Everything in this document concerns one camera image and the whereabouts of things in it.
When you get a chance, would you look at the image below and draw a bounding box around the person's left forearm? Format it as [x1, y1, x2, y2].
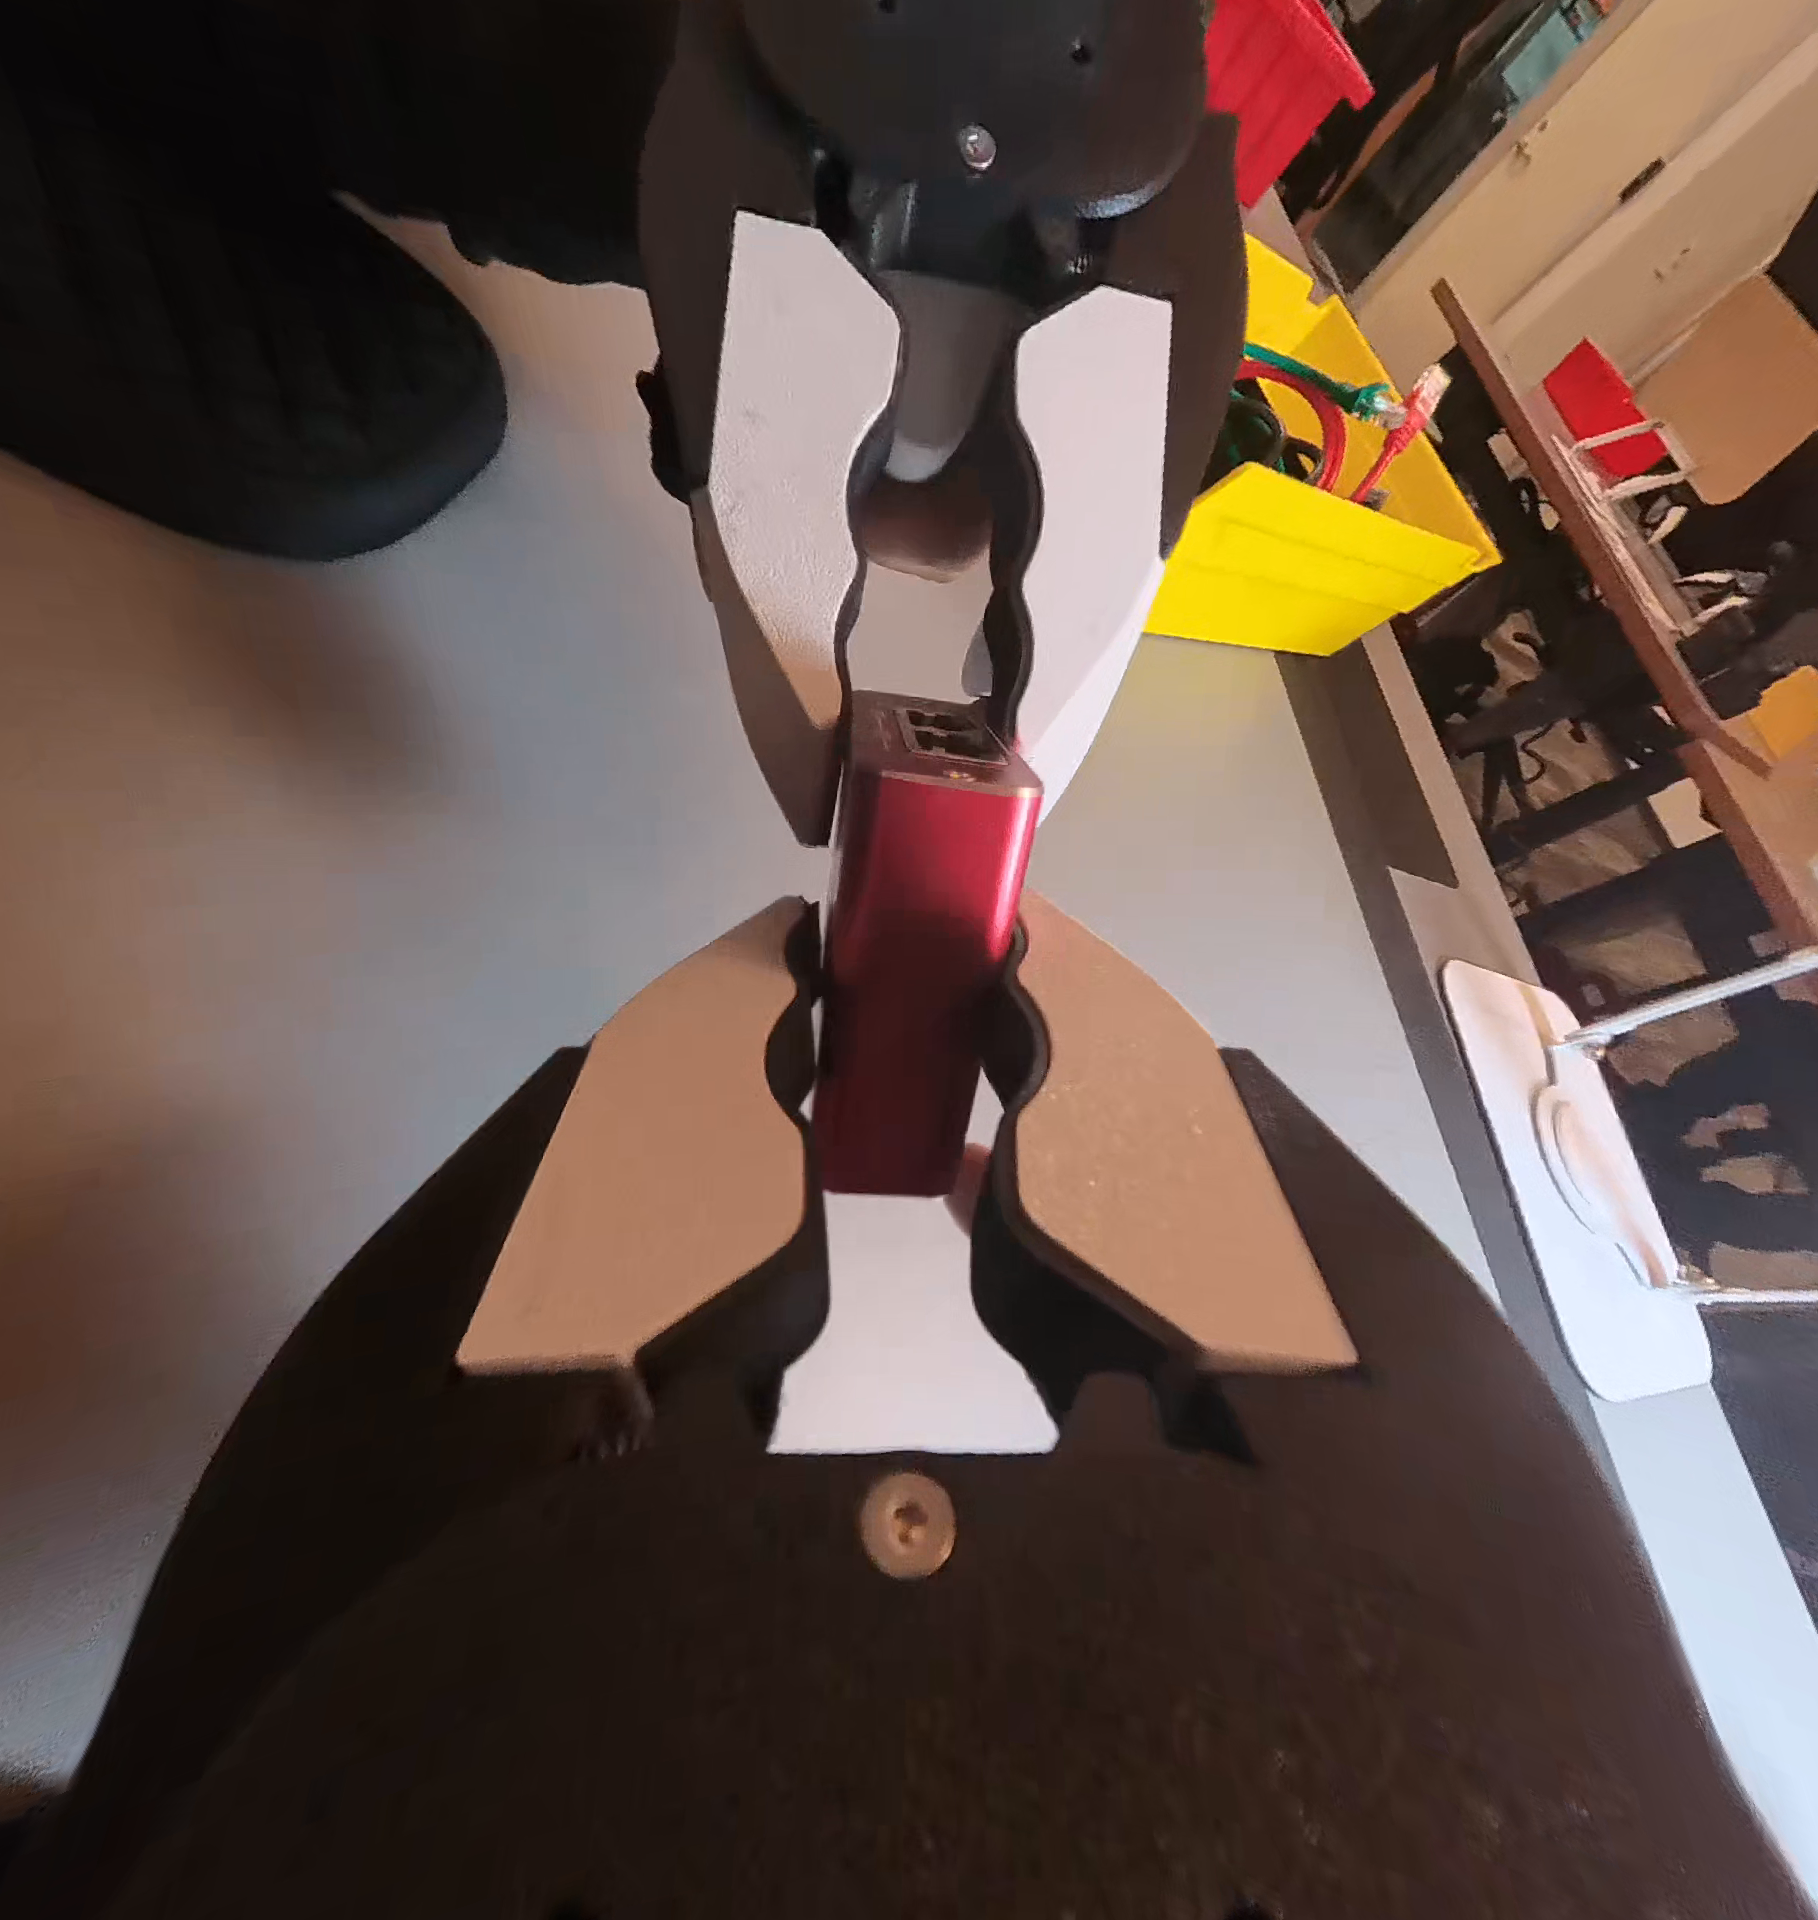
[0, 0, 671, 563]

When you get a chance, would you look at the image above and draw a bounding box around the yellow plastic bin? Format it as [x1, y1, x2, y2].
[1141, 233, 1504, 657]

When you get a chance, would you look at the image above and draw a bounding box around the red plastic bin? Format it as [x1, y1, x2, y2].
[1201, 0, 1376, 202]

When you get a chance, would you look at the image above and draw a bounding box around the red ethernet splitter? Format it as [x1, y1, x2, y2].
[811, 693, 1045, 1202]

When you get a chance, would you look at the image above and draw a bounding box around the white cabinet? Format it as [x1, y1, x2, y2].
[1352, 0, 1818, 382]

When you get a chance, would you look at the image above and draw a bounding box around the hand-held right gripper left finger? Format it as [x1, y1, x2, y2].
[457, 896, 834, 1374]

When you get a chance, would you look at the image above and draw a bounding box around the brown wooden desk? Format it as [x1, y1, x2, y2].
[1430, 277, 1775, 774]

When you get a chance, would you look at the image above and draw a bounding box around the red ethernet cable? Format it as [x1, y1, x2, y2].
[1265, 360, 1457, 507]

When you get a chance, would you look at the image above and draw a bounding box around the small red bin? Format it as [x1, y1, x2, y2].
[1540, 336, 1646, 437]

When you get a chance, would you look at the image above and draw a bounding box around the green ethernet cable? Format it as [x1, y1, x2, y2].
[1242, 342, 1404, 429]

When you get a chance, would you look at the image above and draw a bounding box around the document stand with white base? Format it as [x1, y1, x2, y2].
[1439, 757, 1818, 1405]

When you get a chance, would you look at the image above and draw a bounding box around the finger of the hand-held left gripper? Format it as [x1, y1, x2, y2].
[688, 207, 907, 853]
[985, 291, 1177, 825]

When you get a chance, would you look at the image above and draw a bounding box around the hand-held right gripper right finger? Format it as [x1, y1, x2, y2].
[971, 896, 1364, 1374]

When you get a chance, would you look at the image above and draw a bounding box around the black ethernet cable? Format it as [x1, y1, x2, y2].
[1228, 380, 1309, 486]

